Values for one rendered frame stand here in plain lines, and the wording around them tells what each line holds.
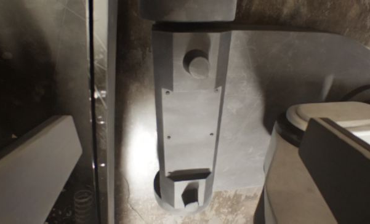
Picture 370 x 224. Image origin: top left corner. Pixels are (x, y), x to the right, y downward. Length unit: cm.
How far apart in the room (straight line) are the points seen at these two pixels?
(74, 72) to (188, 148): 36
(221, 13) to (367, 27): 58
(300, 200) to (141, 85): 48
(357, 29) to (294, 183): 62
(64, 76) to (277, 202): 26
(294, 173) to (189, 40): 27
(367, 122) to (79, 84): 45
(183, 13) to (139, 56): 25
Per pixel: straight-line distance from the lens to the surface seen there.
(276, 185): 32
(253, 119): 52
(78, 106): 19
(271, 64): 48
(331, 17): 76
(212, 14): 38
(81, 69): 17
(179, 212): 65
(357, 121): 46
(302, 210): 27
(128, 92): 61
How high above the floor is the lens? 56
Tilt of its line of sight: 60 degrees down
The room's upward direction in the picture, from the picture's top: 164 degrees clockwise
